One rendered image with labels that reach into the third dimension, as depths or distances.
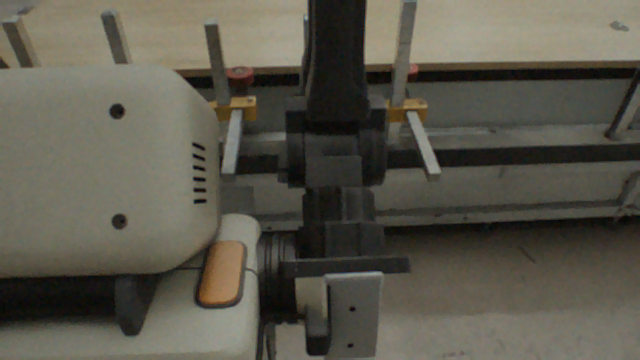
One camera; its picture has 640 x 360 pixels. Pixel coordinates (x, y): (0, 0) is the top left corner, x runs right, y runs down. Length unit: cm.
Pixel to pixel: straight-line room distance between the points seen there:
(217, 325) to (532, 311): 174
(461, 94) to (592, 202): 94
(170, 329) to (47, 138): 16
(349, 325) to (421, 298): 148
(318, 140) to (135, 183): 20
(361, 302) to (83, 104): 26
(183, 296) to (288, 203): 153
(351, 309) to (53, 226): 24
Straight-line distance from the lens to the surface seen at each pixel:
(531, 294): 205
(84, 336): 37
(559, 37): 183
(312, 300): 39
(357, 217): 42
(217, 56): 124
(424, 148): 119
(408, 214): 196
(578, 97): 184
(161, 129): 31
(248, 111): 130
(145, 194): 31
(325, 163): 43
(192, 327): 35
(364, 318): 41
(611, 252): 238
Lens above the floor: 153
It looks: 41 degrees down
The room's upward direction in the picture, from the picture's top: straight up
